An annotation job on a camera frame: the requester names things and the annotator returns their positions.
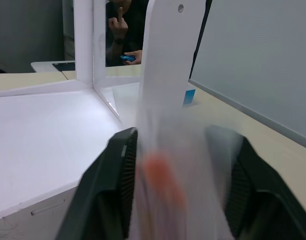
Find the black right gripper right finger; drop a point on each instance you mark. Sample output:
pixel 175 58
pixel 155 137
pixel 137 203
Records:
pixel 268 200

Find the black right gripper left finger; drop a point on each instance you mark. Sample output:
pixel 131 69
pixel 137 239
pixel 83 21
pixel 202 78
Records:
pixel 103 190

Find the brush set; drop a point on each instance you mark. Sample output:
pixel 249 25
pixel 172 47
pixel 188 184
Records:
pixel 165 75

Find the small blue object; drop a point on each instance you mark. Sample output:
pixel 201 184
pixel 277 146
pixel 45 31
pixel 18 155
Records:
pixel 127 58

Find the white cosmetics organizer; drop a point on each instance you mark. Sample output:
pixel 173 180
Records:
pixel 43 130

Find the person's left hand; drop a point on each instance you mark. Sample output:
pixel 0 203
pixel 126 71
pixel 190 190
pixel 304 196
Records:
pixel 137 58

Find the person's right hand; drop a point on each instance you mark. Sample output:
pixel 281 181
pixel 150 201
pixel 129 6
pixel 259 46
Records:
pixel 119 23

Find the blue label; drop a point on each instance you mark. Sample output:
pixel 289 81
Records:
pixel 189 97

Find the black mat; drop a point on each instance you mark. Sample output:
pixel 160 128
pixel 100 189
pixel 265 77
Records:
pixel 65 66

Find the white desk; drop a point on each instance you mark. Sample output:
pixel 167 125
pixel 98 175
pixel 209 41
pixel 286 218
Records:
pixel 46 65

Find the person in dark clothes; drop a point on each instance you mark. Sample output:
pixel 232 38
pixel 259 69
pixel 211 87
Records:
pixel 134 27

